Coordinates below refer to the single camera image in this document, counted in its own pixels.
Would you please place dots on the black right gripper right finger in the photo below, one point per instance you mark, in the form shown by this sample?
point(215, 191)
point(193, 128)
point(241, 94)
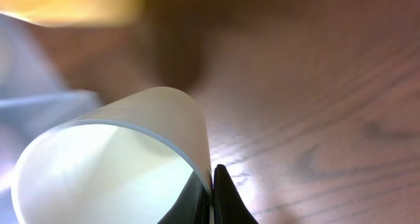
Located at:
point(227, 204)

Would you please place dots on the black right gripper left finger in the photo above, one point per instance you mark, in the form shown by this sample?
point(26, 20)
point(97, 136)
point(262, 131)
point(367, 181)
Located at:
point(191, 207)

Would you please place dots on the cream cup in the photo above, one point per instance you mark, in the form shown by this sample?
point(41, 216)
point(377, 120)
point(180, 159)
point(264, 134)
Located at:
point(126, 162)

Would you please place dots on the clear plastic storage bin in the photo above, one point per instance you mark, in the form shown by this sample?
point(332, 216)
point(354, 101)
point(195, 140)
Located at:
point(34, 99)

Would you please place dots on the yellow cup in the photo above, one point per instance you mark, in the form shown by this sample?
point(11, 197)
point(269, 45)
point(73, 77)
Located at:
point(58, 13)

